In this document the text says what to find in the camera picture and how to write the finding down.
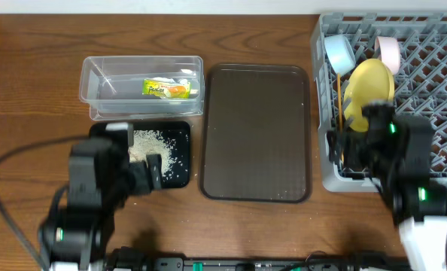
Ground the rice and peanut shell waste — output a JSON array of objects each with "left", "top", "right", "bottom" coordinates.
[{"left": 129, "top": 130, "right": 177, "bottom": 178}]

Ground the wooden chopstick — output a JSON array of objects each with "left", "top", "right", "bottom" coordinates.
[{"left": 336, "top": 73, "right": 345, "bottom": 164}]

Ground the yellow plate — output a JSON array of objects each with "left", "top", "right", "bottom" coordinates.
[{"left": 343, "top": 59, "right": 395, "bottom": 132}]

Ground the light blue bowl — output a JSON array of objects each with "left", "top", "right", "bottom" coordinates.
[{"left": 324, "top": 35, "right": 356, "bottom": 75}]

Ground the pink bowl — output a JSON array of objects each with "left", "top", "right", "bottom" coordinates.
[{"left": 374, "top": 36, "right": 401, "bottom": 75}]

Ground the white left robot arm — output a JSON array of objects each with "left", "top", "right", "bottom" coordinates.
[{"left": 38, "top": 138, "right": 163, "bottom": 270}]

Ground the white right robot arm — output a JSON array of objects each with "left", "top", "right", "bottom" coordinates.
[{"left": 326, "top": 102, "right": 447, "bottom": 270}]

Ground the black waste tray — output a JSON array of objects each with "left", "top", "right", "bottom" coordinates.
[{"left": 87, "top": 121, "right": 190, "bottom": 194}]

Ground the clear plastic waste bin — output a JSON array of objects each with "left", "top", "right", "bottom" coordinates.
[{"left": 79, "top": 56, "right": 205, "bottom": 121}]

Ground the grey dishwasher rack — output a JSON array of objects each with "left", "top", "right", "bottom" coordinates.
[{"left": 311, "top": 13, "right": 447, "bottom": 192}]

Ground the brown serving tray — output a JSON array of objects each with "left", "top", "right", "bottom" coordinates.
[{"left": 199, "top": 63, "right": 312, "bottom": 204}]

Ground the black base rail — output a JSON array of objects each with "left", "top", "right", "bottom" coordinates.
[{"left": 102, "top": 247, "right": 411, "bottom": 271}]

